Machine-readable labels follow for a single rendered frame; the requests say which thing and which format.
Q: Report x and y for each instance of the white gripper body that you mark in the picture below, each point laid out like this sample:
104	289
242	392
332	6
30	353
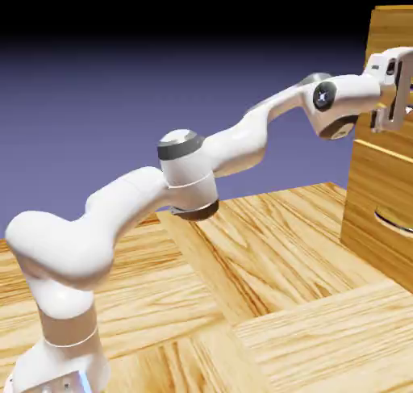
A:
405	73

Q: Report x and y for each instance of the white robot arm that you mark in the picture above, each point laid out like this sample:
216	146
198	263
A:
80	244

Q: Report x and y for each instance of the wooden drawer front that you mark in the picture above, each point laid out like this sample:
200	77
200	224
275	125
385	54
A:
364	189
391	31

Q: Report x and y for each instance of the light wood cabinet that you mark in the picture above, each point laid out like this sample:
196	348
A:
361	225

